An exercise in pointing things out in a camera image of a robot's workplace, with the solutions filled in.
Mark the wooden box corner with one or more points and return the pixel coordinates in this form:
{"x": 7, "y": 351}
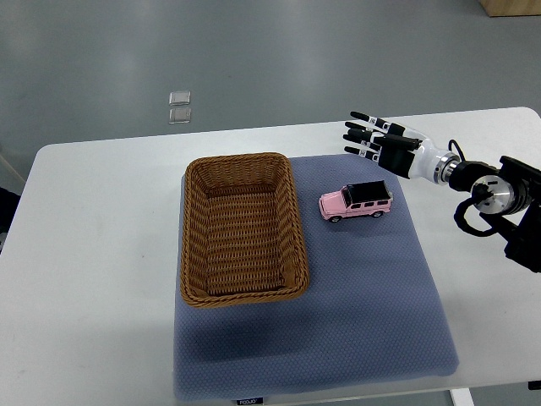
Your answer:
{"x": 511, "y": 8}

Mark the pink toy car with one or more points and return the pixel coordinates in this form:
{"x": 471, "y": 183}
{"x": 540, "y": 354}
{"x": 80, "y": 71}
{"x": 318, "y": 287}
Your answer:
{"x": 369, "y": 199}

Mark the lower clear floor plate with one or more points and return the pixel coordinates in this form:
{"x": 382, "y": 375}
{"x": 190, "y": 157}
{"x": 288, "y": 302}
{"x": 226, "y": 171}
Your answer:
{"x": 180, "y": 115}

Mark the brown wicker basket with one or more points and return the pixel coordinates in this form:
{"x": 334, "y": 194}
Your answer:
{"x": 242, "y": 235}

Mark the upper clear floor plate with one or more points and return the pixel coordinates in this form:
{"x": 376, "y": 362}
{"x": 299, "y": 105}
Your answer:
{"x": 179, "y": 98}

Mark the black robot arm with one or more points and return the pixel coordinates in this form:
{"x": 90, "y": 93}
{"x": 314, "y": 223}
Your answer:
{"x": 504, "y": 201}

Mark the blue textured mat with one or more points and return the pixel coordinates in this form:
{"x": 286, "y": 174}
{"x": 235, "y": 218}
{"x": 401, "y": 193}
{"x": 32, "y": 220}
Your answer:
{"x": 371, "y": 312}

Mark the white table leg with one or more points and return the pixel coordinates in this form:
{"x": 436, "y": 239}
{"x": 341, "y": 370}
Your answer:
{"x": 461, "y": 397}

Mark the clear floor plate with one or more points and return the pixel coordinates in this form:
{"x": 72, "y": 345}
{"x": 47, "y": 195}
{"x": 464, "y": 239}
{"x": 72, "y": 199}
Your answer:
{"x": 180, "y": 115}
{"x": 179, "y": 98}

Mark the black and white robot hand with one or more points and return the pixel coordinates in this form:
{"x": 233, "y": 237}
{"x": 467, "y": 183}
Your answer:
{"x": 400, "y": 150}

